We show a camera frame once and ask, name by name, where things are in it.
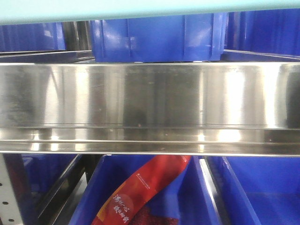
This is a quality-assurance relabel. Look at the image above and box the light blue plastic bin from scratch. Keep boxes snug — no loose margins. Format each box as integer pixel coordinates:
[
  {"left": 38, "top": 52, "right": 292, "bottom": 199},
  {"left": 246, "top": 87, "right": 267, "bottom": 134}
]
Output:
[{"left": 0, "top": 0, "right": 300, "bottom": 25}]

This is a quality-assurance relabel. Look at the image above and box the dark blue bin upper centre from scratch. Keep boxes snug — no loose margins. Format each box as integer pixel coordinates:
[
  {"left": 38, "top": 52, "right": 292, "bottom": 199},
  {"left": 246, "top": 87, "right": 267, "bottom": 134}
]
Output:
[{"left": 90, "top": 13, "right": 228, "bottom": 62}]

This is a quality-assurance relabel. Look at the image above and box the dark blue bin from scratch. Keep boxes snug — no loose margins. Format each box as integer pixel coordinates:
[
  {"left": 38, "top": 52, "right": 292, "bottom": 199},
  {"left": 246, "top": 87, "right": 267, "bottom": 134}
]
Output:
[
  {"left": 22, "top": 154, "right": 75, "bottom": 193},
  {"left": 69, "top": 155, "right": 221, "bottom": 225},
  {"left": 226, "top": 9, "right": 300, "bottom": 56},
  {"left": 208, "top": 157, "right": 300, "bottom": 225},
  {"left": 0, "top": 22, "right": 66, "bottom": 52},
  {"left": 90, "top": 13, "right": 228, "bottom": 62}
]

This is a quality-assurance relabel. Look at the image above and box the dark blue bin lower centre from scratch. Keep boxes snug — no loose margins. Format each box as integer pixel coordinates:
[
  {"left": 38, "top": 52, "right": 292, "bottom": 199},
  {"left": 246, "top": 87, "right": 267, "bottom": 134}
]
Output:
[{"left": 69, "top": 155, "right": 221, "bottom": 225}]

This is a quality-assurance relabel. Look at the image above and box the dark blue bin lower left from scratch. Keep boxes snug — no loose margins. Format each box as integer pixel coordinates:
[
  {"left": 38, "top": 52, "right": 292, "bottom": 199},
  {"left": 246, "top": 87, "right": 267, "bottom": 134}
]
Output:
[{"left": 22, "top": 154, "right": 75, "bottom": 193}]

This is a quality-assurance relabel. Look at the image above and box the dark blue bin upper left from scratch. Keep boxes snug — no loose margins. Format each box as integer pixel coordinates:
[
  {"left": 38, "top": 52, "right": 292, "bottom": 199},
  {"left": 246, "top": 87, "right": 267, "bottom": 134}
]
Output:
[{"left": 0, "top": 22, "right": 66, "bottom": 52}]

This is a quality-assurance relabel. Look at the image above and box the dark blue bin lower right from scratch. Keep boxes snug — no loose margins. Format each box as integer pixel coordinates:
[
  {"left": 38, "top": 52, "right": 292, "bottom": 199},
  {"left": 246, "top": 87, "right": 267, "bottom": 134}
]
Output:
[{"left": 208, "top": 157, "right": 300, "bottom": 225}]

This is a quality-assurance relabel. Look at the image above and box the dark blue bin upper right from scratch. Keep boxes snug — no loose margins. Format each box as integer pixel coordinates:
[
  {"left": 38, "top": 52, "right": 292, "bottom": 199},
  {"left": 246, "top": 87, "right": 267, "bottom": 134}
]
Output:
[{"left": 226, "top": 9, "right": 300, "bottom": 56}]

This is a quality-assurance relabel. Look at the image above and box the stainless steel shelf beam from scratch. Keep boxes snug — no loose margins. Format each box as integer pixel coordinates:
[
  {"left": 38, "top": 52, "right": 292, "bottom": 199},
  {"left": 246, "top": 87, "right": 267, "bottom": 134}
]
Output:
[{"left": 0, "top": 62, "right": 300, "bottom": 157}]

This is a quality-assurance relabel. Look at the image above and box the red snack bag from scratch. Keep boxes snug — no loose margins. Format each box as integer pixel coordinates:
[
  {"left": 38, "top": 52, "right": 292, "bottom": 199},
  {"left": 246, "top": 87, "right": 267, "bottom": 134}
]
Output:
[{"left": 91, "top": 155, "right": 191, "bottom": 225}]

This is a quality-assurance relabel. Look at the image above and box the steel divider rail lower right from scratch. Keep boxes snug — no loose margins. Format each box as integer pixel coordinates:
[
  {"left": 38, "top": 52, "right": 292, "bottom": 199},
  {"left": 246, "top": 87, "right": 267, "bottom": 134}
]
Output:
[{"left": 199, "top": 157, "right": 232, "bottom": 225}]

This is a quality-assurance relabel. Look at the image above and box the steel divider rail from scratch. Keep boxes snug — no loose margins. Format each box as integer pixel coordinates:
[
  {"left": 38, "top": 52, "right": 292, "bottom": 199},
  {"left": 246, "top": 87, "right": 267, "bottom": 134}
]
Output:
[
  {"left": 199, "top": 157, "right": 232, "bottom": 225},
  {"left": 37, "top": 154, "right": 88, "bottom": 220}
]

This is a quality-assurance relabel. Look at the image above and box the steel divider rail lower left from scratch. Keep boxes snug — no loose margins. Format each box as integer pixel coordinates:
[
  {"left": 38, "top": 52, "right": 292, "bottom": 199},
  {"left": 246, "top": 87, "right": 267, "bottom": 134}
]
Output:
[{"left": 37, "top": 154, "right": 88, "bottom": 220}]

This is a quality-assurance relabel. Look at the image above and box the white perforated rack post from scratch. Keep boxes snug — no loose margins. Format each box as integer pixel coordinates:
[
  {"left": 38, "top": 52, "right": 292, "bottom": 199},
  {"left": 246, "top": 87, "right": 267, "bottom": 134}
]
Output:
[{"left": 0, "top": 153, "right": 24, "bottom": 225}]

